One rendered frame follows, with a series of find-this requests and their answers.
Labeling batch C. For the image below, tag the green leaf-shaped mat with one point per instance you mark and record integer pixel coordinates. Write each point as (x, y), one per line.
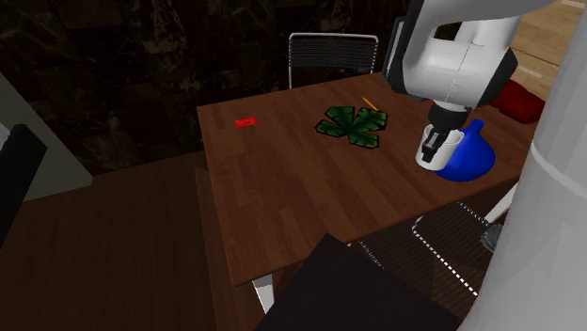
(355, 124)

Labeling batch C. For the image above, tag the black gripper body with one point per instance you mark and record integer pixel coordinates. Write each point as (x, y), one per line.
(450, 118)

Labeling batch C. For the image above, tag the red card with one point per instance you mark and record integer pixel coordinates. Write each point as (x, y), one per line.
(245, 122)

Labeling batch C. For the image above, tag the blue flask-shaped vase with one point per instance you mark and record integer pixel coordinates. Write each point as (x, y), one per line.
(472, 153)

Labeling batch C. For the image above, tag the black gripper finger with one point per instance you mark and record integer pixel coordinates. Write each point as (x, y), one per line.
(431, 146)

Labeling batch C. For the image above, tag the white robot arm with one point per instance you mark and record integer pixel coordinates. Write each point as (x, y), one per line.
(458, 69)

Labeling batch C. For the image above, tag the orange pencil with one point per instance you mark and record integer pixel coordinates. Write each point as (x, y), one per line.
(370, 103)

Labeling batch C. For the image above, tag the dark robot stand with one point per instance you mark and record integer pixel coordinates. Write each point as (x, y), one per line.
(348, 293)

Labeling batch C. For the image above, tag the red cushion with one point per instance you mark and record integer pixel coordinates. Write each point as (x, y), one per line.
(520, 103)

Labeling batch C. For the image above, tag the brown wooden table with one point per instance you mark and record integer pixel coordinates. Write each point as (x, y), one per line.
(284, 183)

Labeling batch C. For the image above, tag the white cup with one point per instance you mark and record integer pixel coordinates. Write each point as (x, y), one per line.
(447, 153)

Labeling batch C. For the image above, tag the white-framed black slatted chair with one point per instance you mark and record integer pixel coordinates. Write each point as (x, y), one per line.
(332, 57)
(440, 256)

